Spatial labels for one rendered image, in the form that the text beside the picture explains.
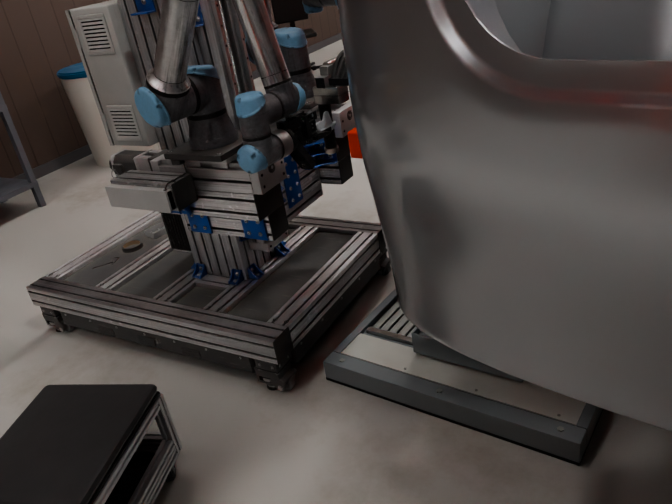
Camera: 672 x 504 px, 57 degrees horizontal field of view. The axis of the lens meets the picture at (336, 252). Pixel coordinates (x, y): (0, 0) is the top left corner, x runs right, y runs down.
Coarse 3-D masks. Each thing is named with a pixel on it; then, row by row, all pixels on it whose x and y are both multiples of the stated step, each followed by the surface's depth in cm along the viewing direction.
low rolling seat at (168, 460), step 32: (96, 384) 169; (128, 384) 166; (32, 416) 160; (64, 416) 158; (96, 416) 156; (128, 416) 154; (160, 416) 167; (0, 448) 151; (32, 448) 149; (64, 448) 147; (96, 448) 146; (128, 448) 150; (160, 448) 169; (0, 480) 141; (32, 480) 140; (64, 480) 138; (96, 480) 138; (128, 480) 167; (160, 480) 164
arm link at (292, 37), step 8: (280, 32) 212; (288, 32) 211; (296, 32) 211; (304, 32) 214; (280, 40) 210; (288, 40) 210; (296, 40) 210; (304, 40) 213; (288, 48) 211; (296, 48) 211; (304, 48) 213; (288, 56) 212; (296, 56) 212; (304, 56) 214; (288, 64) 213; (296, 64) 213; (304, 64) 215
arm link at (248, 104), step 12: (240, 96) 150; (252, 96) 149; (264, 96) 155; (240, 108) 150; (252, 108) 150; (264, 108) 152; (276, 108) 155; (240, 120) 152; (252, 120) 151; (264, 120) 152; (276, 120) 158; (252, 132) 152; (264, 132) 153
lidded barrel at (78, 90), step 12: (60, 72) 442; (72, 72) 433; (84, 72) 430; (72, 84) 437; (84, 84) 434; (72, 96) 444; (84, 96) 439; (84, 108) 445; (96, 108) 444; (84, 120) 452; (96, 120) 448; (84, 132) 462; (96, 132) 454; (96, 144) 461; (108, 144) 458; (156, 144) 486; (96, 156) 469; (108, 156) 463
